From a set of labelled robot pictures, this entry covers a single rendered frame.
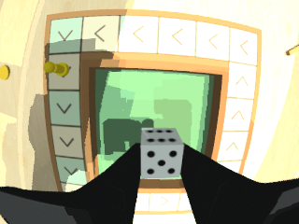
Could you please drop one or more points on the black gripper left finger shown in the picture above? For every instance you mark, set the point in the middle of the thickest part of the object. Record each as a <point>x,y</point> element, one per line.
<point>110,198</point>

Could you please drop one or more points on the yellow round disc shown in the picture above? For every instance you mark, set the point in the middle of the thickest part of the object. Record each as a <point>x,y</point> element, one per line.
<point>4,72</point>

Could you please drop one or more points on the white square board track with arrows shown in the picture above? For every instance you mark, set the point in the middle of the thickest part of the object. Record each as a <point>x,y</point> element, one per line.
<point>146,56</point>

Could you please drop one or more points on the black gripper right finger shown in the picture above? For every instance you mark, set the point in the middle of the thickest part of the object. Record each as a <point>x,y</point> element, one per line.
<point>218,195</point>

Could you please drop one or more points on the yellow game pawn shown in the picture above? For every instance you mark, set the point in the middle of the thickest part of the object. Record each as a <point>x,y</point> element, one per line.
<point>60,69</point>

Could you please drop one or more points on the white die with black pips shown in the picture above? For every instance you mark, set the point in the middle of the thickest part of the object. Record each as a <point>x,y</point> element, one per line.
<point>161,153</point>

